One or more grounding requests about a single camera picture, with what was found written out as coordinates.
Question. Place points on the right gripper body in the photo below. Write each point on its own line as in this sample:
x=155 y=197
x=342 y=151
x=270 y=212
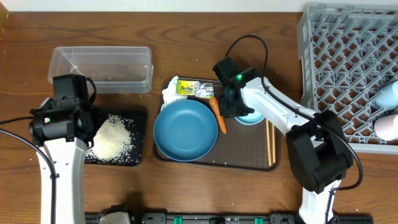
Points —
x=230 y=109

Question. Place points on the black waste tray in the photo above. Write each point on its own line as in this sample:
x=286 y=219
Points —
x=135 y=123

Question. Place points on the dark blue plate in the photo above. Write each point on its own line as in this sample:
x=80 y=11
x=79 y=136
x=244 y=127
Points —
x=185 y=130

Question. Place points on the crumpled foil snack wrapper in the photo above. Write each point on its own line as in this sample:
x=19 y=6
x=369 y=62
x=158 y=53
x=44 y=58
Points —
x=194 y=88

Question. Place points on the orange carrot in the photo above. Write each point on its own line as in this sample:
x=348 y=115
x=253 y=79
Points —
x=215 y=107

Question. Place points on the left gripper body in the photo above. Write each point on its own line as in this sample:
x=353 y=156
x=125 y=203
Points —
x=89 y=111

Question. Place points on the white cup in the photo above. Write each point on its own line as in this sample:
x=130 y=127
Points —
x=386 y=128

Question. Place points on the clear plastic bin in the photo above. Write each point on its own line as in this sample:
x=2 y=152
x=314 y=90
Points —
x=113 y=69

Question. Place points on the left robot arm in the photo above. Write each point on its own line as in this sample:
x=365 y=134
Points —
x=62 y=199

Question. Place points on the brown serving tray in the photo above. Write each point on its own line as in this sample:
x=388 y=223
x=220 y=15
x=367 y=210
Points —
x=242 y=147

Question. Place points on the left wooden chopstick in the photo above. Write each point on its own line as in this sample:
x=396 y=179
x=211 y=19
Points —
x=268 y=143

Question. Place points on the right wooden chopstick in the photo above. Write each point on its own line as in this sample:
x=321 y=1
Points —
x=273 y=144

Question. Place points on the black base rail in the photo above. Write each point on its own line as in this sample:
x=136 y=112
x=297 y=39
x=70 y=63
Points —
x=275 y=218

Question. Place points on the pile of rice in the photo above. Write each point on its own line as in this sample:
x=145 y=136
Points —
x=112 y=141

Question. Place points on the light blue bowl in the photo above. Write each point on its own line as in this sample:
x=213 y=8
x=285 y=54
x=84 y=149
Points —
x=250 y=119

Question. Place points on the grey dishwasher rack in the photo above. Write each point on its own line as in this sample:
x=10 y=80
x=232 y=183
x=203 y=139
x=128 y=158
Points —
x=348 y=53

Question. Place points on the wooden chopstick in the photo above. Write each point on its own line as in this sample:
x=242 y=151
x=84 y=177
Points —
x=268 y=143
x=273 y=144

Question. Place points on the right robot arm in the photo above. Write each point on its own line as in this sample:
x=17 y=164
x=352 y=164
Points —
x=318 y=151

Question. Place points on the light blue cup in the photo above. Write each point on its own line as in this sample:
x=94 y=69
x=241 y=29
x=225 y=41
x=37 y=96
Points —
x=387 y=96

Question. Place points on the crumpled white napkin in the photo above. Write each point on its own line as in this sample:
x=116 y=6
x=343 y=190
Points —
x=169 y=94

